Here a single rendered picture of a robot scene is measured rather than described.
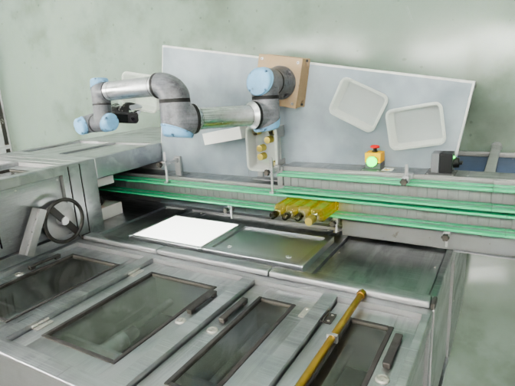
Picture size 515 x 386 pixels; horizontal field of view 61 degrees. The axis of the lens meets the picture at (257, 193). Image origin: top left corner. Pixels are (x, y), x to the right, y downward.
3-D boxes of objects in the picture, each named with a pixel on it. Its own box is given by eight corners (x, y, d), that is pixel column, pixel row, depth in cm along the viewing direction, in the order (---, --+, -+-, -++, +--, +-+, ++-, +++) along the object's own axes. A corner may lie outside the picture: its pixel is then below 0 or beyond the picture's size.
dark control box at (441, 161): (433, 168, 187) (430, 172, 180) (434, 149, 185) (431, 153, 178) (454, 169, 183) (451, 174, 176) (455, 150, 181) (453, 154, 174)
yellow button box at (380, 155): (369, 165, 200) (364, 168, 194) (369, 148, 198) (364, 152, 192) (385, 165, 197) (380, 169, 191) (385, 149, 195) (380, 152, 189)
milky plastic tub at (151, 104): (134, 70, 218) (121, 70, 210) (169, 76, 208) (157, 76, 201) (134, 106, 223) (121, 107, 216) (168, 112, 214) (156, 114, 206)
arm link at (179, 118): (285, 94, 187) (166, 98, 156) (287, 130, 190) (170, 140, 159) (267, 96, 197) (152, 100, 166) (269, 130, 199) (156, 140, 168)
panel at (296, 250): (175, 219, 237) (129, 240, 209) (174, 214, 237) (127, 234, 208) (334, 242, 193) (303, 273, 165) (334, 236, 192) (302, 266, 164)
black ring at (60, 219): (81, 233, 215) (42, 249, 198) (74, 191, 210) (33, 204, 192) (88, 234, 213) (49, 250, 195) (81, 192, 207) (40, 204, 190)
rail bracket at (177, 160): (184, 175, 252) (156, 184, 233) (181, 146, 248) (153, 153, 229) (190, 176, 250) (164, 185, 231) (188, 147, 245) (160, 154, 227)
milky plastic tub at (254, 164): (255, 167, 230) (247, 170, 223) (253, 124, 224) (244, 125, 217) (285, 168, 222) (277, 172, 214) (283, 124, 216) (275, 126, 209)
